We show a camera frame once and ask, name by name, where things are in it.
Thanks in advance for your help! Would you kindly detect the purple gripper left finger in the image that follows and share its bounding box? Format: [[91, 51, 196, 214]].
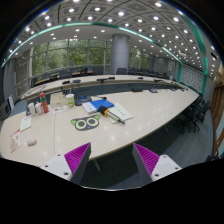
[[40, 142, 92, 185]]

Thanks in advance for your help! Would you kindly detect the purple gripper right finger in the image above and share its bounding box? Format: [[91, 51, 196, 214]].
[[132, 142, 183, 186]]

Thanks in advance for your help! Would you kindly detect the pink computer mouse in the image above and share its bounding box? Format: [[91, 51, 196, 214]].
[[27, 138, 37, 146]]

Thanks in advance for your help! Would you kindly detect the white notebook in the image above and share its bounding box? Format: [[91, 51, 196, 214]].
[[82, 102, 97, 114]]

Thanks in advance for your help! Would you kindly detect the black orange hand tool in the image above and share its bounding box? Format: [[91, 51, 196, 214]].
[[98, 106, 125, 124]]

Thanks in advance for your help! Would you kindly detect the blue book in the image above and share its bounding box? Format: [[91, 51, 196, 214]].
[[91, 99, 114, 110]]

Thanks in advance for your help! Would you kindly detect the white green paper cup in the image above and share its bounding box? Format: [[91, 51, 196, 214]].
[[66, 94, 74, 108]]

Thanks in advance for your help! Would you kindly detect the white paper sheet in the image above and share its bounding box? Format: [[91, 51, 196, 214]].
[[20, 116, 32, 131]]

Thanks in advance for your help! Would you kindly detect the red white leaflet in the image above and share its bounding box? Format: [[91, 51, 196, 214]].
[[10, 129, 21, 152]]

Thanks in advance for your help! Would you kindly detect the black office chair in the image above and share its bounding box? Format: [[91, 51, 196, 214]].
[[182, 94, 211, 132]]

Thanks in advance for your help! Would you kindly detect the red water bottle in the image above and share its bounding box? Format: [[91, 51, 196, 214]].
[[39, 92, 49, 113]]

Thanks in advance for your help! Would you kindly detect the grey round pillar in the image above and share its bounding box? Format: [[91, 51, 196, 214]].
[[110, 34, 130, 74]]

